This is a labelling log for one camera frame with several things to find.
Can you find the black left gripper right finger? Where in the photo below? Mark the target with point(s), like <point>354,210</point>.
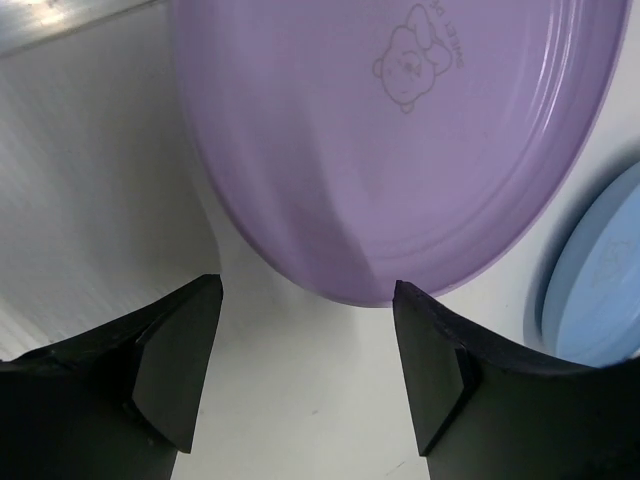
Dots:
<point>485,407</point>

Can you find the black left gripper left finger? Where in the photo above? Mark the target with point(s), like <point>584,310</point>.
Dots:
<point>119,401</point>

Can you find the purple plate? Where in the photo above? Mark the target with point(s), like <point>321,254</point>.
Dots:
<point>355,144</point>

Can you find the blue plastic plate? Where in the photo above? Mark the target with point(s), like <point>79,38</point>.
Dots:
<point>590,308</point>

